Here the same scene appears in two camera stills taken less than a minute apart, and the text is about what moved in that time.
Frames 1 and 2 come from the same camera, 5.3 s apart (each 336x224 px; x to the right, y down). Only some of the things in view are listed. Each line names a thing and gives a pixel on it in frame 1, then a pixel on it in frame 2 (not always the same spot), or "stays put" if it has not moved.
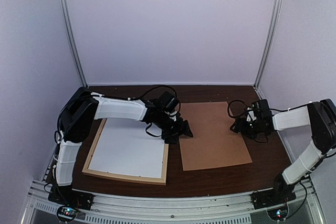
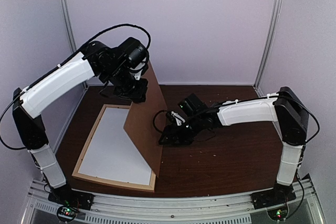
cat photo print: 129,146 stays put
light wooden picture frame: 143,179 -> 150,188
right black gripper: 238,125 -> 169,130
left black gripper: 186,129 -> 137,96
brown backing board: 213,144 -> 139,125
